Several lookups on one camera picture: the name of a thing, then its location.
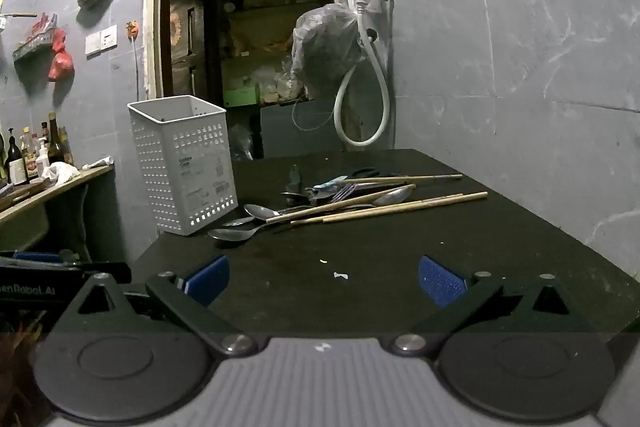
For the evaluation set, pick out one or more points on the white crumpled cloth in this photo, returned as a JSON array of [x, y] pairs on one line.
[[60, 171]]

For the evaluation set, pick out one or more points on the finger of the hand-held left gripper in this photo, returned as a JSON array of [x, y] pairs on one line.
[[35, 256], [107, 269]]

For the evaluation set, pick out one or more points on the dark grey appliance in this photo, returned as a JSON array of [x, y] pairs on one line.
[[300, 129]]

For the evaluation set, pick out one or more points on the wooden shelf unit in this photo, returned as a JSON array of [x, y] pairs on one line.
[[270, 32]]

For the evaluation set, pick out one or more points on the dark wooden door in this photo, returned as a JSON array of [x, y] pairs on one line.
[[187, 22]]

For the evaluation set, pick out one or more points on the wall rack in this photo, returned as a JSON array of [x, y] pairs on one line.
[[35, 37]]

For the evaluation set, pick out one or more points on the wooden side shelf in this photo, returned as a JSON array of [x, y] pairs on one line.
[[45, 192]]

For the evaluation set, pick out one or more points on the green box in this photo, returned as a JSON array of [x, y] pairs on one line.
[[241, 96]]

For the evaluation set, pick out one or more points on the row of condiment bottles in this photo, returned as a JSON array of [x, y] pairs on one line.
[[17, 162]]

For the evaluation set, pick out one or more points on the red plastic bag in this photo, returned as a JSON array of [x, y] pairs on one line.
[[61, 57]]

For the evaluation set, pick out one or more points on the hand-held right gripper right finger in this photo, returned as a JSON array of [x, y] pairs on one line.
[[441, 282]]

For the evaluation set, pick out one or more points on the grey plastic bag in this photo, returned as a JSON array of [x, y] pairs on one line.
[[325, 52]]

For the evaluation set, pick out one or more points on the black plastic bag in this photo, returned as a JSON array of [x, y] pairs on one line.
[[242, 142]]

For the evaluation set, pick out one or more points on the door frame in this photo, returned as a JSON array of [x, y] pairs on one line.
[[152, 7]]

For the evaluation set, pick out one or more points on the metal fork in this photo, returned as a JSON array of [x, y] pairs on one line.
[[345, 192]]

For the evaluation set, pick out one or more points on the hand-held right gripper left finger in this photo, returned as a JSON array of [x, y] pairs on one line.
[[207, 281]]

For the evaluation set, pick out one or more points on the metal spoon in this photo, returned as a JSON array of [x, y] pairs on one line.
[[395, 195], [257, 211], [227, 235]]

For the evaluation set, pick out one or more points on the white perforated plastic basket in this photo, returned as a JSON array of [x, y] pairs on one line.
[[185, 167]]

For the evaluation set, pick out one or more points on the white tube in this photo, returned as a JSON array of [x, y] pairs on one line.
[[97, 163]]

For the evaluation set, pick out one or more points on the orange wall hook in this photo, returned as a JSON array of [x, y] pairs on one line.
[[132, 30]]

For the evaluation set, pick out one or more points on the wooden chopstick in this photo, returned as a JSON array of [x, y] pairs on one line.
[[320, 208], [475, 195], [305, 221]]

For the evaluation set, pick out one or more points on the wall switch plate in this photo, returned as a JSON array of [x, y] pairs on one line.
[[101, 41]]

